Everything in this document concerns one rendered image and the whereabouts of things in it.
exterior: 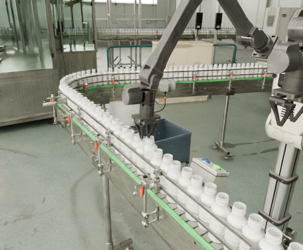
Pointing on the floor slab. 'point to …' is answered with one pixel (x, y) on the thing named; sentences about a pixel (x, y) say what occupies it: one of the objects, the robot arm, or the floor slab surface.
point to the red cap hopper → (120, 24)
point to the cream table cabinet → (200, 49)
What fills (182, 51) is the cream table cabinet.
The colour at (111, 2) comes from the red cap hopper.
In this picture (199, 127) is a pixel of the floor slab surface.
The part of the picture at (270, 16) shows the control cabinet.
